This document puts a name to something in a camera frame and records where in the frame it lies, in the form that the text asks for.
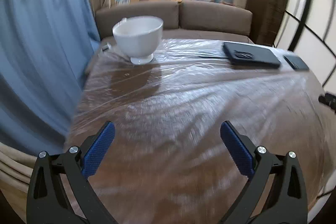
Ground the blue curtain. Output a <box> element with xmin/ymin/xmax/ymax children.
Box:
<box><xmin>1</xmin><ymin>0</ymin><xmax>100</xmax><ymax>155</ymax></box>

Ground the brown sofa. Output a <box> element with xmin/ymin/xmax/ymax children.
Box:
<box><xmin>95</xmin><ymin>0</ymin><xmax>253</xmax><ymax>44</ymax></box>

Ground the black tablet case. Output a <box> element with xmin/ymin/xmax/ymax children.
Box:
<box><xmin>223</xmin><ymin>42</ymin><xmax>281</xmax><ymax>69</ymax></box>

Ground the white ceramic bowl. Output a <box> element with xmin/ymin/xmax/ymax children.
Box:
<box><xmin>112</xmin><ymin>16</ymin><xmax>163</xmax><ymax>65</ymax></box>

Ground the shoji screen divider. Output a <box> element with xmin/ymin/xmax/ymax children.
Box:
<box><xmin>273</xmin><ymin>0</ymin><xmax>335</xmax><ymax>93</ymax></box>

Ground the blue smartphone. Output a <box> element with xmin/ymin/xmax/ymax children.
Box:
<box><xmin>284</xmin><ymin>55</ymin><xmax>309</xmax><ymax>71</ymax></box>

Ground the dark wooden cabinet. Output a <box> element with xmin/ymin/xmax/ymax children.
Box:
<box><xmin>245</xmin><ymin>0</ymin><xmax>288</xmax><ymax>47</ymax></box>

